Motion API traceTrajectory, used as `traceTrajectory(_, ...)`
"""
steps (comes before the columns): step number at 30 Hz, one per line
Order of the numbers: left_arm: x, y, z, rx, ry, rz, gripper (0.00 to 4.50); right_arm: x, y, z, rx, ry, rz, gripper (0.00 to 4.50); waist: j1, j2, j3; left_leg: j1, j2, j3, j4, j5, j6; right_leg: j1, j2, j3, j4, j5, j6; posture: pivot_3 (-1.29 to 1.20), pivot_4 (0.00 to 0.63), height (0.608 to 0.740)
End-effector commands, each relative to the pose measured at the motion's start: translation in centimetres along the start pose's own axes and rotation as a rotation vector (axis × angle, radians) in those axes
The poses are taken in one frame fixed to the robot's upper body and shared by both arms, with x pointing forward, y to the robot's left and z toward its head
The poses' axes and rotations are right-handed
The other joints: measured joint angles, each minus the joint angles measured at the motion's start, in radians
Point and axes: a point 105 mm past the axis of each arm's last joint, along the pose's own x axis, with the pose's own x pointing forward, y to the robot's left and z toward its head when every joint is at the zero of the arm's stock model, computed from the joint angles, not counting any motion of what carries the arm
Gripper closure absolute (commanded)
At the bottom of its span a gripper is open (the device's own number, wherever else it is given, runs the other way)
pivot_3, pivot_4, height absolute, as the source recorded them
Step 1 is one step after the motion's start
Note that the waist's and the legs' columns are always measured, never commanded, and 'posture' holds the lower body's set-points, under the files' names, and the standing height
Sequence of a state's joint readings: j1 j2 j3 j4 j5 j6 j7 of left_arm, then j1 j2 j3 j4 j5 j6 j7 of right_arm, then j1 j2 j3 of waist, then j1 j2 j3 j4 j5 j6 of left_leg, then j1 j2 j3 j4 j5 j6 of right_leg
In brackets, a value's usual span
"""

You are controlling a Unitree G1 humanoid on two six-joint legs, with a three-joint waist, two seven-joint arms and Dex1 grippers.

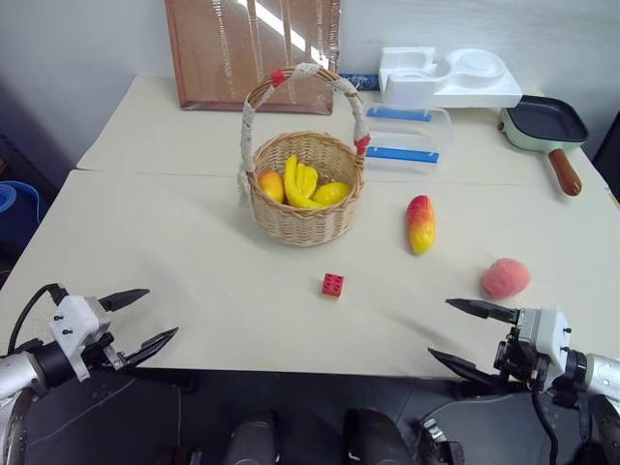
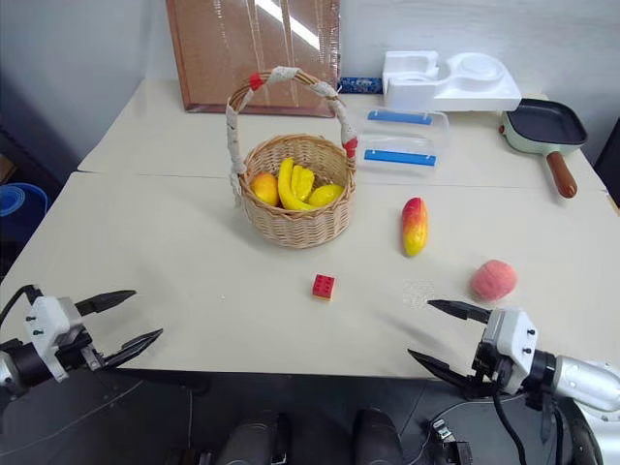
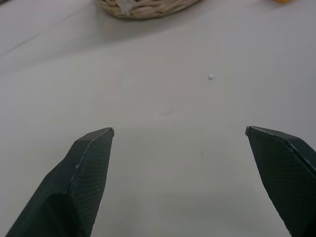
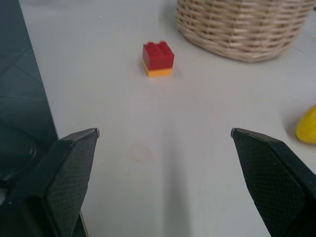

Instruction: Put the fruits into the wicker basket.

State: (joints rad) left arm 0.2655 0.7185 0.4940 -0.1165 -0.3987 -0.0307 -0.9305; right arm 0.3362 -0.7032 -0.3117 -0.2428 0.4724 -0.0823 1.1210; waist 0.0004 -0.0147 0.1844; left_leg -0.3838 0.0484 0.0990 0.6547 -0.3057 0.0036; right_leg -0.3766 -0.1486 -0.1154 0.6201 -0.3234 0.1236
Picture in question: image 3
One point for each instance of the small white crumb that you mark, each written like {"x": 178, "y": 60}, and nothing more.
{"x": 211, "y": 77}

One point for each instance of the yellow object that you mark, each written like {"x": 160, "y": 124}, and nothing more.
{"x": 281, "y": 1}

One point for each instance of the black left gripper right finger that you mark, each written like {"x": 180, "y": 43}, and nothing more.
{"x": 286, "y": 177}

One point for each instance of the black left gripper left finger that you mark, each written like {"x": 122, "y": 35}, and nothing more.
{"x": 74, "y": 187}

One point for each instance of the woven wicker basket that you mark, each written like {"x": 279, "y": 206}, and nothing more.
{"x": 145, "y": 7}

